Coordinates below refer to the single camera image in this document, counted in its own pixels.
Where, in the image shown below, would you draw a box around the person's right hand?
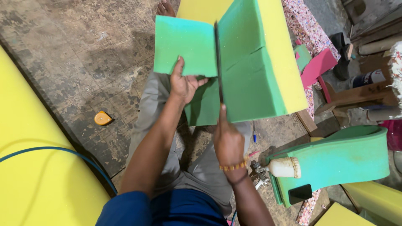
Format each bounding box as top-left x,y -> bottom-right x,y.
213,104 -> 249,170

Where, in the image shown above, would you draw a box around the person's left hand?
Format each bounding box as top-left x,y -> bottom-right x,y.
170,56 -> 210,105

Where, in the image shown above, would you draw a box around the long black knife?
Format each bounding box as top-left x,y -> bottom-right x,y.
214,21 -> 224,105

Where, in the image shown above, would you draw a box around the green and yellow foam block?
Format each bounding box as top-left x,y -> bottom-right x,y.
153,0 -> 309,127

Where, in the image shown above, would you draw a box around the person's grey trousers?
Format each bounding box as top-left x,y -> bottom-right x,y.
126,72 -> 252,218

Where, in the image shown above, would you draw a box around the spray gun with white cup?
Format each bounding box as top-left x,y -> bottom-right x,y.
250,157 -> 302,190

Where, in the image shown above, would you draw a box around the wooden plank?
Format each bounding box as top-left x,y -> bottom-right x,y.
295,109 -> 318,133

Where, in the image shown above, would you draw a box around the yellow foam slab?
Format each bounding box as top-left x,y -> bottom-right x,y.
177,0 -> 235,26

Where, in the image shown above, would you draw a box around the person's bare foot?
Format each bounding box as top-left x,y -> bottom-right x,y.
156,0 -> 176,18

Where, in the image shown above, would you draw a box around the person's blue shirt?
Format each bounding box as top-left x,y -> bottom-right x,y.
95,188 -> 230,226

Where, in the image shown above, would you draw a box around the black phone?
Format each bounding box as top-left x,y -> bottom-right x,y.
288,184 -> 313,205

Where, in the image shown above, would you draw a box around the orange tape measure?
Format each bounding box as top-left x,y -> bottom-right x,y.
94,111 -> 113,126

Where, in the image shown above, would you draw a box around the pink foam strip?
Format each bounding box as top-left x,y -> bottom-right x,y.
318,75 -> 332,104

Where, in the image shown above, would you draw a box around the curved green foam piece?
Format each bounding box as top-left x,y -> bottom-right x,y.
266,125 -> 390,208

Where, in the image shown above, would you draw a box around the small green foam piece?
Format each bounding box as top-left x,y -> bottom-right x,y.
293,44 -> 312,73

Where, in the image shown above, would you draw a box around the pink foam piece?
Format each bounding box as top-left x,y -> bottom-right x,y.
300,48 -> 338,90

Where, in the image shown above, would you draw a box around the multicolour rebonded foam sheet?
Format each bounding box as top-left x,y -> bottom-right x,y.
282,0 -> 341,120

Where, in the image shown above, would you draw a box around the black shoes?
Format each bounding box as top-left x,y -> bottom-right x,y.
329,32 -> 352,81

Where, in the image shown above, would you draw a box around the yellow foam offcuts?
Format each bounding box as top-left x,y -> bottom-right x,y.
314,181 -> 402,226

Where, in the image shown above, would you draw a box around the labelled glue can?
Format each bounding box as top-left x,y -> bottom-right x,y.
349,69 -> 386,89

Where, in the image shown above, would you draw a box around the large yellow foam sheet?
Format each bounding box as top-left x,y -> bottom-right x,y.
0,45 -> 111,226

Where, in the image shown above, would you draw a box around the pink plastic bucket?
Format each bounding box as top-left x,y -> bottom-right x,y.
379,119 -> 402,152

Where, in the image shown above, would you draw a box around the cardboard roll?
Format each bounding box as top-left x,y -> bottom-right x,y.
358,34 -> 402,56

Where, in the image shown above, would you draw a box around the floral cloth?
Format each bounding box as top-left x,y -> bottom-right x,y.
387,41 -> 402,109

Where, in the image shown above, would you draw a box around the pile of wooden boards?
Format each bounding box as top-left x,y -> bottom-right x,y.
342,0 -> 402,42

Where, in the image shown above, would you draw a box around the beaded orange bracelet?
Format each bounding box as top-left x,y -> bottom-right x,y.
219,160 -> 249,172

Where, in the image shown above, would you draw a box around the blue air hose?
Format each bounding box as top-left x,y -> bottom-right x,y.
0,146 -> 118,196

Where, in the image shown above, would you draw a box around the wooden furniture frame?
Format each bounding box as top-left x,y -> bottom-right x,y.
315,81 -> 400,116

